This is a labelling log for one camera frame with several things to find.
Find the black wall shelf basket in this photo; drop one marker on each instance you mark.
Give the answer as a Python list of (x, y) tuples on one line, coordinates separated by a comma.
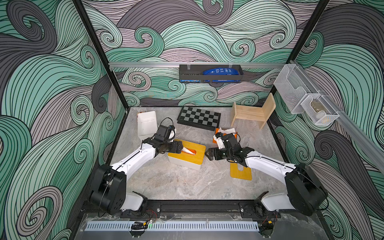
[(194, 74)]

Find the aluminium wall rail right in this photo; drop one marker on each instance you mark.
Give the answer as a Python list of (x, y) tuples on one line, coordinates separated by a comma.
[(365, 144)]

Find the aluminium wall rail back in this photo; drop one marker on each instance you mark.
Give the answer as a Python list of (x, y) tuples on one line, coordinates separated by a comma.
[(152, 64)]

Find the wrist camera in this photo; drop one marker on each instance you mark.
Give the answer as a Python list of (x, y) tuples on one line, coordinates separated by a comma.
[(172, 133), (218, 139)]

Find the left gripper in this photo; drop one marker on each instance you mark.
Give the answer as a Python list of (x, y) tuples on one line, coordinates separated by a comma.
[(175, 149)]

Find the orange tissue pack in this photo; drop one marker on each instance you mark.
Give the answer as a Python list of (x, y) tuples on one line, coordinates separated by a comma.
[(224, 132), (189, 151)]

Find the clear plastic wall bin small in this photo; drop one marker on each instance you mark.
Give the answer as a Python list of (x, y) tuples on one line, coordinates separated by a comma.
[(319, 110)]

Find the aluminium wall rail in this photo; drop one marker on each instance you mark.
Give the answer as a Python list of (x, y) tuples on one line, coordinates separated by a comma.
[(365, 144), (152, 64)]

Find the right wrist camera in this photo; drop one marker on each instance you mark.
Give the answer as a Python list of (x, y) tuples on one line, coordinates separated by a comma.
[(218, 139)]

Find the blue object in basket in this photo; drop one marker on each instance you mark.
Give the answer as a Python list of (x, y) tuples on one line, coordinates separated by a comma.
[(221, 72)]

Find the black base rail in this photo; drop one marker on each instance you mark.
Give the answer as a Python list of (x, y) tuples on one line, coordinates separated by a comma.
[(248, 208)]

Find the yellow bamboo lid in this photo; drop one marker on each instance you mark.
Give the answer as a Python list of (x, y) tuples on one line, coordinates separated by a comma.
[(240, 172), (200, 149)]

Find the small wooden chair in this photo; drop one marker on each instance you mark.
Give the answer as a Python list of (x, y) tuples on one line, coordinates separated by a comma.
[(258, 114)]

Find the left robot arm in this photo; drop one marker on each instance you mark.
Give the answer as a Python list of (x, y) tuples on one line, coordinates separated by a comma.
[(109, 185)]

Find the black chessboard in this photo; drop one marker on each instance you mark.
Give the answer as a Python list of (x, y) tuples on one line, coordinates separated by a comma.
[(199, 118)]

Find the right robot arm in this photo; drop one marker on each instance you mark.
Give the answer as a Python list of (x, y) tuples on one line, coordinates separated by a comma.
[(303, 191)]

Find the white slotted cable duct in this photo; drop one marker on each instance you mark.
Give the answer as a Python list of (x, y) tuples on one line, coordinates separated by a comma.
[(173, 226)]

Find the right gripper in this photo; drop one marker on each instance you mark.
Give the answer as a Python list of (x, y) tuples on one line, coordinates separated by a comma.
[(216, 153)]

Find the clear plastic wall bin large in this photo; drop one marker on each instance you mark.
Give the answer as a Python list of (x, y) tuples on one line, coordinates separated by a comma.
[(291, 88)]

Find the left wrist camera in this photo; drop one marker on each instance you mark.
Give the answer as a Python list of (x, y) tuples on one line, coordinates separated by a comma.
[(172, 133)]

